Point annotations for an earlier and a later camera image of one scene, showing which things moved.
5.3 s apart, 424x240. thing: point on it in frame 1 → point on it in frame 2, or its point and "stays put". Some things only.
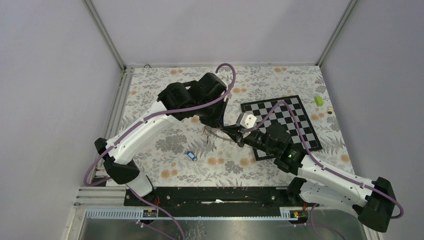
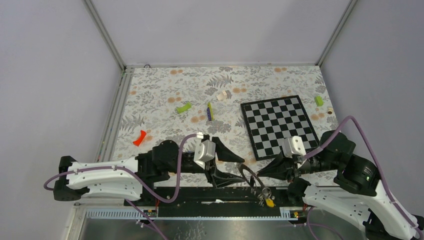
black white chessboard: x=282 y=115 stays put
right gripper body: x=256 y=139 → x=311 y=164
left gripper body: x=212 y=115 → x=193 y=168
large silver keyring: x=219 y=137 → x=242 y=166
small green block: x=319 y=100 stays put
